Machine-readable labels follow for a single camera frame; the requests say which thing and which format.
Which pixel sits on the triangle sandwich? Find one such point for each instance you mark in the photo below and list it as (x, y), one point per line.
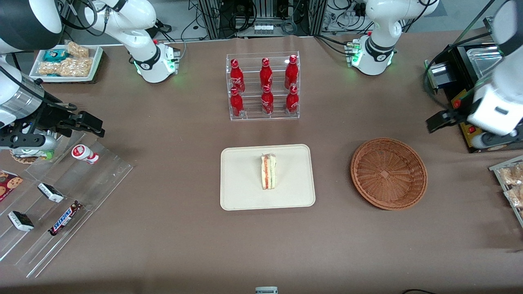
(269, 171)

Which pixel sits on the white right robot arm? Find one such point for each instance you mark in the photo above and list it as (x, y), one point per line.
(143, 45)

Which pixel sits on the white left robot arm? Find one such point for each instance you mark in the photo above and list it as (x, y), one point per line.
(378, 49)

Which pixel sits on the steel oven tray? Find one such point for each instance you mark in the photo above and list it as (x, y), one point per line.
(486, 57)

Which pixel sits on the white snack tray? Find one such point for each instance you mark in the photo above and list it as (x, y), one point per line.
(94, 61)

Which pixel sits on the tray of snacks right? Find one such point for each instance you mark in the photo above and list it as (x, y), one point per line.
(496, 168)

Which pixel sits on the round brown wicker basket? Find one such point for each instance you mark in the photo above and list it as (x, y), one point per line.
(388, 173)

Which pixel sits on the cream rectangular tray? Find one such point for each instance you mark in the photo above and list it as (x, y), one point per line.
(241, 179)

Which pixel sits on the white red yogurt bottle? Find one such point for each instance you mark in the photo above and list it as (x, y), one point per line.
(85, 154)

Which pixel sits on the black oven with yellow panel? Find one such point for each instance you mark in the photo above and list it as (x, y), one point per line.
(461, 81)

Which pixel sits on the clear acrylic stepped display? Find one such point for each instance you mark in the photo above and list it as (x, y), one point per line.
(81, 183)

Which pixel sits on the bagged puffed snack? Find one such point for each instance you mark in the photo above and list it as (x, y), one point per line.
(77, 49)
(71, 67)

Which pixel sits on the teal snack packet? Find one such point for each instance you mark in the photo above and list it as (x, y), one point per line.
(55, 55)

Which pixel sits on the small woven brown item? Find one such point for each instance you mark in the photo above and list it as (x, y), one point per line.
(26, 158)

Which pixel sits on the bagged rice cracker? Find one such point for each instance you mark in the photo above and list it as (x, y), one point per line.
(510, 174)
(515, 197)

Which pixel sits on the black white snack bar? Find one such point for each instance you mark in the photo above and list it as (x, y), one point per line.
(20, 221)
(50, 192)

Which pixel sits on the cookie pack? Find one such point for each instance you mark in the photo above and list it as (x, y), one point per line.
(8, 183)

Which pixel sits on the snickers bar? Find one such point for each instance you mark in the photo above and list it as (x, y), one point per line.
(65, 218)

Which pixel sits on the red cola bottle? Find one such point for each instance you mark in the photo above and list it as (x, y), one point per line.
(237, 76)
(267, 101)
(291, 72)
(236, 103)
(291, 101)
(266, 74)

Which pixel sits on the clear acrylic bottle rack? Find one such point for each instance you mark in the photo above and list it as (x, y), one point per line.
(249, 85)

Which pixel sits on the white power strip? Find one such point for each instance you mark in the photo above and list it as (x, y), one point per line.
(264, 29)

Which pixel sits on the grey device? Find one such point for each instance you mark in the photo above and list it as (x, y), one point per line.
(266, 290)

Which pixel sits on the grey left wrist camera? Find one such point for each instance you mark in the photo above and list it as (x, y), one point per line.
(494, 139)

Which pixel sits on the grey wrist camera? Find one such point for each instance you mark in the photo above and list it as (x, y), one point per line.
(28, 143)
(494, 139)

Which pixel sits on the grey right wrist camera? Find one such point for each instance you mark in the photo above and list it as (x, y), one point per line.
(28, 143)

